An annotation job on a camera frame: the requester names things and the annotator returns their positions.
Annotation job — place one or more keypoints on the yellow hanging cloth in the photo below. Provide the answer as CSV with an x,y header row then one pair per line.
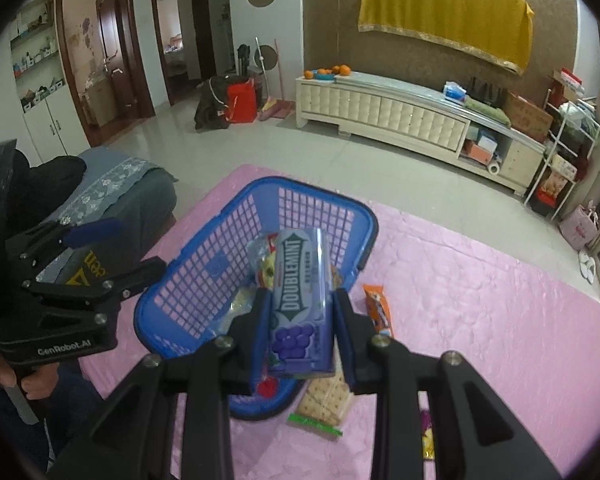
x,y
445,5

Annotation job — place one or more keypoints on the dark wooden door frame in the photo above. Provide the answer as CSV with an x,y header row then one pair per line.
x,y
197,20

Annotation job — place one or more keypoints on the red snack packet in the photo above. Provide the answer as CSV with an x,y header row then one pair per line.
x,y
266,388

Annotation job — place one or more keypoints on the white slipper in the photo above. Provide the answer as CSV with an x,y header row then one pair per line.
x,y
590,274
585,260

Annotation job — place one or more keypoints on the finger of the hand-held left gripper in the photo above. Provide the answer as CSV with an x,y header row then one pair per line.
x,y
130,275
97,232

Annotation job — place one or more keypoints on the clear cracker packet red end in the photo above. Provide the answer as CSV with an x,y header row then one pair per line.
x,y
240,305

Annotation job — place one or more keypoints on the yellow green snack packet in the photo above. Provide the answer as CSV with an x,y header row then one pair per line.
x,y
265,267

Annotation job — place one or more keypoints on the dark wooden door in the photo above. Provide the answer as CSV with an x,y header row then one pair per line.
x,y
112,50

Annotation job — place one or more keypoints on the blue white tissue box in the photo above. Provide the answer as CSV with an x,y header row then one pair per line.
x,y
454,91

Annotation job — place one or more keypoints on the long cracker packet green seal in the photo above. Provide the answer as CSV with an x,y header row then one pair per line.
x,y
325,400

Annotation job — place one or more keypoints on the orange snack packet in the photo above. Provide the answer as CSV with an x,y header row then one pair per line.
x,y
377,310

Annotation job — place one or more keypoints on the purple yellow snack packet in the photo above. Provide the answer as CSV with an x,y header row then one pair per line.
x,y
427,440

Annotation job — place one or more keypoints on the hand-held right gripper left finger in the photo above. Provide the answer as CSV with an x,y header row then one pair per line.
x,y
262,340

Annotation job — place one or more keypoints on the black cloth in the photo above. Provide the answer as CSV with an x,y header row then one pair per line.
x,y
55,185

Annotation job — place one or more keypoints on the white metal rack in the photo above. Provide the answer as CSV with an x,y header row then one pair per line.
x,y
570,110

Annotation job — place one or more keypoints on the white shelf cabinet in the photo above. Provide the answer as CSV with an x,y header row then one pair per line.
x,y
40,110

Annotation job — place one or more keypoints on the green folded cloth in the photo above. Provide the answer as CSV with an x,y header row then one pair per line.
x,y
485,110

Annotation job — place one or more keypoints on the cream tufted cabinet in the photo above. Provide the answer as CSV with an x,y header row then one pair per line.
x,y
380,105

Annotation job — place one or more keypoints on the grey covered sofa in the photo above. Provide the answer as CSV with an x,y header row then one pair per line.
x,y
130,195

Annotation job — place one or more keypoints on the orange box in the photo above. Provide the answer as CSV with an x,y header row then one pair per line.
x,y
476,152

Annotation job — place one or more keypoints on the red white gift bag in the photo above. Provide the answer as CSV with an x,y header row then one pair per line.
x,y
567,85

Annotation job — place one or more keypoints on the pink broom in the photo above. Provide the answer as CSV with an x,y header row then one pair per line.
x,y
275,107

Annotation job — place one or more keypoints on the person's dark blue trousers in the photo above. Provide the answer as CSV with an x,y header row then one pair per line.
x,y
65,410

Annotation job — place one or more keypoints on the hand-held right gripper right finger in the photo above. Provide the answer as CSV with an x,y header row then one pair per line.
x,y
342,340

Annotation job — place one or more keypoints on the person's left hand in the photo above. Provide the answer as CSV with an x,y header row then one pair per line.
x,y
42,377

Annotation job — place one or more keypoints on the black bag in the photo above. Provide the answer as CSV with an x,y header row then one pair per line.
x,y
210,102

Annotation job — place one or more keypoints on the blue plastic basket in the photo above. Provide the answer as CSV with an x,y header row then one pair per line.
x,y
190,290

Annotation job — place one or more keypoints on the purple grey gum packet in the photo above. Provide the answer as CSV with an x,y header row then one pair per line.
x,y
300,300

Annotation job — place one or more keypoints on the pink quilted cloth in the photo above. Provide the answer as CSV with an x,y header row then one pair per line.
x,y
480,310

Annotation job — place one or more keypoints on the pink bag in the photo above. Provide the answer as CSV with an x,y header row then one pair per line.
x,y
580,227

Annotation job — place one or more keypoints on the brown cardboard box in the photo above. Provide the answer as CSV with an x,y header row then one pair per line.
x,y
527,117

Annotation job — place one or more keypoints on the white paper roll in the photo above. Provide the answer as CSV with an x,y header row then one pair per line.
x,y
494,167

